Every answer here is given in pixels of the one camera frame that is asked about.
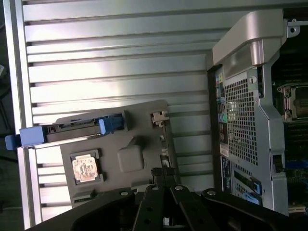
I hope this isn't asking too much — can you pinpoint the green RAM stick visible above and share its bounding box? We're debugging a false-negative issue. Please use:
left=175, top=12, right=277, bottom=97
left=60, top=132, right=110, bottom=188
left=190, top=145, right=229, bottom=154
left=159, top=124, right=171, bottom=170

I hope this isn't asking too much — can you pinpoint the gray parts rack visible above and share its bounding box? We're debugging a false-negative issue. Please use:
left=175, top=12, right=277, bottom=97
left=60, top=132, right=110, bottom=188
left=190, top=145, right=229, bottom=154
left=55, top=99, right=180, bottom=208

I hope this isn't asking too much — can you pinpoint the blue expansion slot latch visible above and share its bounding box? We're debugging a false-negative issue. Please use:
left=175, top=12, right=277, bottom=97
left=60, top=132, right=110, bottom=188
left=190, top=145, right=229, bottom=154
left=242, top=177, right=262, bottom=206

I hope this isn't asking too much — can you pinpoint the silver CPU chip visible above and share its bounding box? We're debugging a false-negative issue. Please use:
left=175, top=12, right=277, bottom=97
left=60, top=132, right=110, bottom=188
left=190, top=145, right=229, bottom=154
left=71, top=154, right=96, bottom=181

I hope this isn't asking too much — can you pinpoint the small beige connector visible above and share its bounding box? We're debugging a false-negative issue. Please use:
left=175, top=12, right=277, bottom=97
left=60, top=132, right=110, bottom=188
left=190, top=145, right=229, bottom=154
left=150, top=110, right=169, bottom=127

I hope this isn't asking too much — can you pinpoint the gray open PC case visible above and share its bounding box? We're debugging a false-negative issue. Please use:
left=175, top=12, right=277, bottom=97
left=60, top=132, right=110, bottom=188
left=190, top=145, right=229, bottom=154
left=205, top=7, right=308, bottom=217

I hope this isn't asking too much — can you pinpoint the green motherboard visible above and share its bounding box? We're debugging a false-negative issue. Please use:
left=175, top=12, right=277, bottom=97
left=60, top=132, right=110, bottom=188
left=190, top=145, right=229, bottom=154
left=269, top=40, right=308, bottom=215

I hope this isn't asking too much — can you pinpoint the disk in blue caddy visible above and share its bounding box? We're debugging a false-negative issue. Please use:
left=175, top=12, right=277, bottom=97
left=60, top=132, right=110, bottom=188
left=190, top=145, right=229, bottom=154
left=4, top=115, right=115, bottom=150

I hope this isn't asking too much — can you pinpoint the metal CPU socket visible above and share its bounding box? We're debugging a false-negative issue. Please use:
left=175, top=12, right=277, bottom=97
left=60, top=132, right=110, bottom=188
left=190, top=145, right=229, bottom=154
left=276, top=83, right=308, bottom=121

